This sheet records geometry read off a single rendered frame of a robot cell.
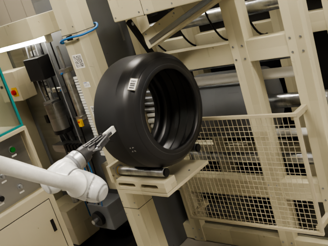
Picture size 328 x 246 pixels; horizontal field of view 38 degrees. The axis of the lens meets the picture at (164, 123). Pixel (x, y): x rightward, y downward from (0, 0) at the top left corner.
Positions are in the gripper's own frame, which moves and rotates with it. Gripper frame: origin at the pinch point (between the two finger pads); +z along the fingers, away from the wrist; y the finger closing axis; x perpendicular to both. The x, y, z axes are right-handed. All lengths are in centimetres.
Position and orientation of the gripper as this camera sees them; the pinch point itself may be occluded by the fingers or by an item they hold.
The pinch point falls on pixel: (109, 132)
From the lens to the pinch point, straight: 219.5
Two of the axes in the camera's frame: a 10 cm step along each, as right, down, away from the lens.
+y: -7.4, 0.3, 6.7
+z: 5.6, -5.3, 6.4
